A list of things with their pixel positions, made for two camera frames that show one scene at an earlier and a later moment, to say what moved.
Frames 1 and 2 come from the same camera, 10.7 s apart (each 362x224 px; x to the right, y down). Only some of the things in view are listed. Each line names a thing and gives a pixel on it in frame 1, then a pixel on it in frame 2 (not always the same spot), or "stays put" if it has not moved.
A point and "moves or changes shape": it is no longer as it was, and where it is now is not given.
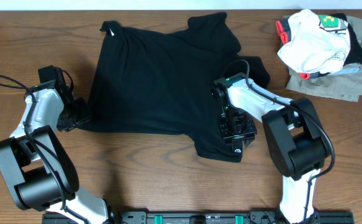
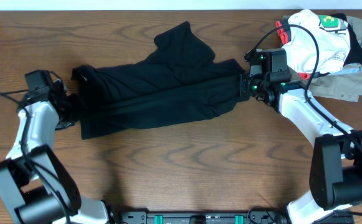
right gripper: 247,136 → 243,81
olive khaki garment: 340,86 stays put
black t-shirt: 159,79 moves or changes shape
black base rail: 203,217 stays put
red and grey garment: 283,30 stays put
